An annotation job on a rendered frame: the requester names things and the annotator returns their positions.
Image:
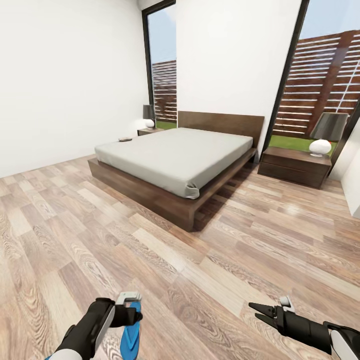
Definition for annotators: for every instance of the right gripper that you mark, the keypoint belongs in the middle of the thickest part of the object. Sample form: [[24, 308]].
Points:
[[288, 324]]

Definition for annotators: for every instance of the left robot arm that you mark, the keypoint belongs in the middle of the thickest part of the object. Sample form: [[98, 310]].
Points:
[[82, 341]]

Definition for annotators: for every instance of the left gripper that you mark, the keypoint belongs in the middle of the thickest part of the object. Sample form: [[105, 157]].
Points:
[[128, 316]]

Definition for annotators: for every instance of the sandal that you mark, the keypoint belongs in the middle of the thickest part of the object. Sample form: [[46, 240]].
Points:
[[129, 345]]

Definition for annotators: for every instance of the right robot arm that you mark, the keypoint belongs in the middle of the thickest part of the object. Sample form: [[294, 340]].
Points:
[[344, 340]]

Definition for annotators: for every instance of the bed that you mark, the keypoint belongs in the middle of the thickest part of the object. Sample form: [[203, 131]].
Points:
[[175, 172]]

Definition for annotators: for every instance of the nightstand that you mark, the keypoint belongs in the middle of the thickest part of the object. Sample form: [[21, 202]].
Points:
[[146, 131], [295, 166]]

